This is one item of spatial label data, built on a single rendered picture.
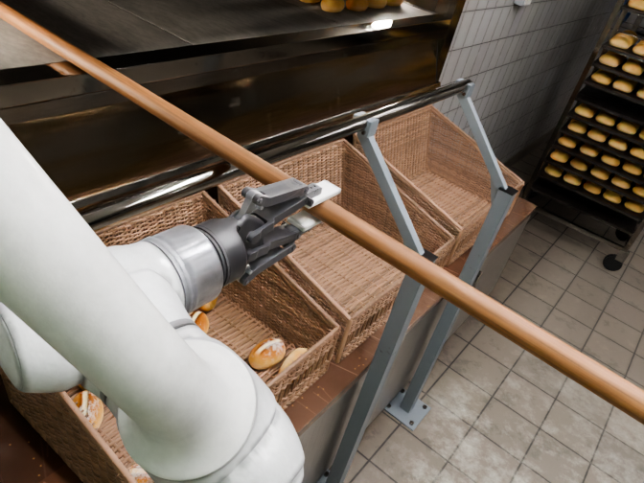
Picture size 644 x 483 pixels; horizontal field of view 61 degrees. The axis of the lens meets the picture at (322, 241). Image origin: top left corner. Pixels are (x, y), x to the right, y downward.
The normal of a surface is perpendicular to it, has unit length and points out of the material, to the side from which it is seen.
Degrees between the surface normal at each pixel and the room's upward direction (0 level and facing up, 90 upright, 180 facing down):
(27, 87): 90
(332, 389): 0
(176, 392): 77
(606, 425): 0
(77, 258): 57
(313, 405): 0
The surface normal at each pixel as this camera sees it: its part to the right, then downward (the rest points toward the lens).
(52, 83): 0.77, 0.49
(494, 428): 0.21, -0.80
